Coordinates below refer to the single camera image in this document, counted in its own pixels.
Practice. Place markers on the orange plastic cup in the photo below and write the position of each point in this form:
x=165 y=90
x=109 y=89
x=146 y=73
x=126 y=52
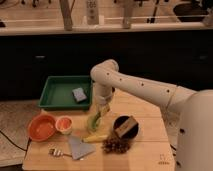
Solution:
x=64 y=125

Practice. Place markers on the green pepper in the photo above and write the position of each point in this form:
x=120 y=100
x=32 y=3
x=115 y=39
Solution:
x=93 y=122

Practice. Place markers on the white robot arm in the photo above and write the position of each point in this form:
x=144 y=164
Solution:
x=195 y=135

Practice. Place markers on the yellow banana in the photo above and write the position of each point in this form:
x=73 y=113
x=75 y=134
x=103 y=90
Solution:
x=95 y=138

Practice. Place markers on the grey folded cloth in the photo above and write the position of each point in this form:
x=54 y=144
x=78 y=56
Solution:
x=79 y=149

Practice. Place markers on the brown wooden block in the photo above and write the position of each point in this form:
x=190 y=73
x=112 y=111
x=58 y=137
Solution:
x=126 y=127

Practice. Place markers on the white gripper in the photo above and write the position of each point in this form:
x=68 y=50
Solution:
x=103 y=95

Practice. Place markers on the black bowl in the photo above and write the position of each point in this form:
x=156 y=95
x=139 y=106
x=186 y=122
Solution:
x=126 y=126

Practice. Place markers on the green plastic tray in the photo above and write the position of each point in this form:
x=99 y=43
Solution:
x=57 y=93

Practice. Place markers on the orange plastic bowl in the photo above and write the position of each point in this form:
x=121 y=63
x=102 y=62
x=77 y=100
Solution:
x=41 y=127

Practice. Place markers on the bunch of brown grapes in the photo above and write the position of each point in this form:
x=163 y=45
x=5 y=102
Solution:
x=114 y=144

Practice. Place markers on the blue grey sponge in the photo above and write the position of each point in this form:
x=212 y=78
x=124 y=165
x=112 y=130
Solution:
x=79 y=94

